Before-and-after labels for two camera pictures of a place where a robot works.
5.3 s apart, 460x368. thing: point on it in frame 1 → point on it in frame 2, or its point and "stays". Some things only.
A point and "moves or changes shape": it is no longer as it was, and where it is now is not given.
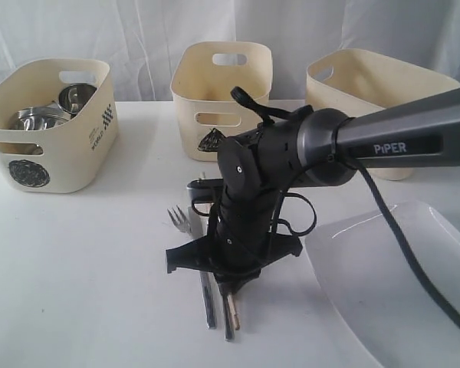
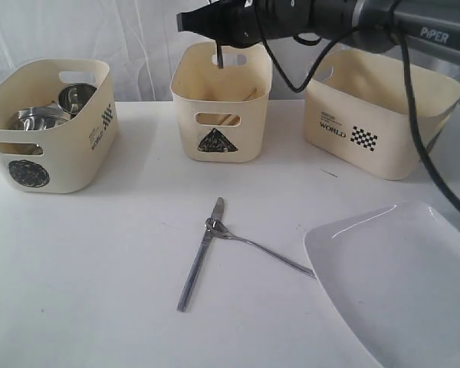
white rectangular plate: (380, 297) stays
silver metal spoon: (228, 323) → (218, 228)
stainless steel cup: (73, 97) stays
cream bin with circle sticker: (78, 157) stays
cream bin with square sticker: (357, 82) stays
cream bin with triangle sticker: (203, 75) stays
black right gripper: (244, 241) → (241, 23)
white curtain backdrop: (137, 37) stays
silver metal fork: (179, 220) → (219, 54)
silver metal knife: (198, 227) moves or changes shape
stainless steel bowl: (41, 118) stays
